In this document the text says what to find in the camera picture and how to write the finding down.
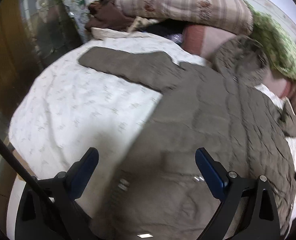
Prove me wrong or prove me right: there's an olive quilted puffer jacket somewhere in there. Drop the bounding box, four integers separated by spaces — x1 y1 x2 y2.
79 36 296 239

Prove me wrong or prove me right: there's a white leaf-print duvet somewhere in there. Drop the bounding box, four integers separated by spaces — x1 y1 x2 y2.
9 34 296 236

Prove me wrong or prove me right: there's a green white patterned blanket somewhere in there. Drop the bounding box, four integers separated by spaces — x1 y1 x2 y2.
245 2 296 81

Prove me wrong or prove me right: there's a pink folded blanket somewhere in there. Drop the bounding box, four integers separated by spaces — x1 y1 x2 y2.
182 24 292 98

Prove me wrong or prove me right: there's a purple plastic bag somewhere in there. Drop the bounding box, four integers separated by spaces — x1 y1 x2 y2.
169 34 183 44

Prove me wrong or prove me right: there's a striped floral beige quilt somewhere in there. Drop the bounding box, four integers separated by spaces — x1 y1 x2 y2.
115 0 253 35

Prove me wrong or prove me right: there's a brown garment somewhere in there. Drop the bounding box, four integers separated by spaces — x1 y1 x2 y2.
85 0 134 32

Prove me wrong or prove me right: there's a cream leaf-print cloth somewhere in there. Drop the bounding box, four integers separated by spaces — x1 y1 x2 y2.
127 16 150 33

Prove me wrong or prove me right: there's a floral print bag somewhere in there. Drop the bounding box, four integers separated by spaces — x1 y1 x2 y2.
62 0 91 43

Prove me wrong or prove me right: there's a black cable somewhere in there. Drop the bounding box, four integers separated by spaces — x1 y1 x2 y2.
0 125 39 190

